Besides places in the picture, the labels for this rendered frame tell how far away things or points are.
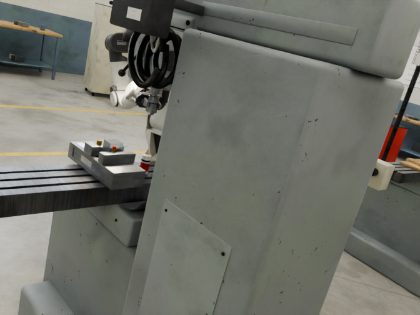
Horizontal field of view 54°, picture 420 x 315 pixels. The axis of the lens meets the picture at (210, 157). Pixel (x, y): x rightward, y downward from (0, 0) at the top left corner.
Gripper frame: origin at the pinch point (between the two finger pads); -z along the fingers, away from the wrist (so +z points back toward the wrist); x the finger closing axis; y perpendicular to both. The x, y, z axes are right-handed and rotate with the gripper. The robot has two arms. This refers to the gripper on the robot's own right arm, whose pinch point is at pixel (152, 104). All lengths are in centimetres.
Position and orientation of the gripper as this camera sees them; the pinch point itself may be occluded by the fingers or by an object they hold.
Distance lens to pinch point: 172.8
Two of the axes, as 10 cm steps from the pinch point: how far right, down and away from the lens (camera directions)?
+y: -2.4, 9.3, 2.9
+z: -3.4, -3.6, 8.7
